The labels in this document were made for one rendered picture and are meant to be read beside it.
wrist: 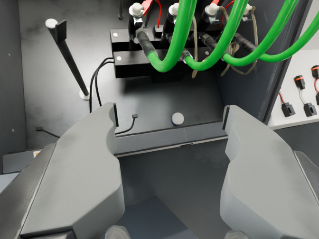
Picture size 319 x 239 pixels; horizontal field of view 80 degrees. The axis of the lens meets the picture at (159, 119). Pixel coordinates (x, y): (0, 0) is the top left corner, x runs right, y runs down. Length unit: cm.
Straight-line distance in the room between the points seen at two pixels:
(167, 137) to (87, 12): 50
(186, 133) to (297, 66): 41
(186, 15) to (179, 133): 36
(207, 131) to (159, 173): 97
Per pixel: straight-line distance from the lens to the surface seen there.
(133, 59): 51
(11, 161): 52
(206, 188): 158
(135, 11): 42
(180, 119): 62
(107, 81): 64
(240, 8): 25
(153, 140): 48
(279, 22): 32
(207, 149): 158
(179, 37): 19
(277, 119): 62
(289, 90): 68
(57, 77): 67
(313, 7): 63
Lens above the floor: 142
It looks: 74 degrees down
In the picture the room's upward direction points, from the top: 46 degrees clockwise
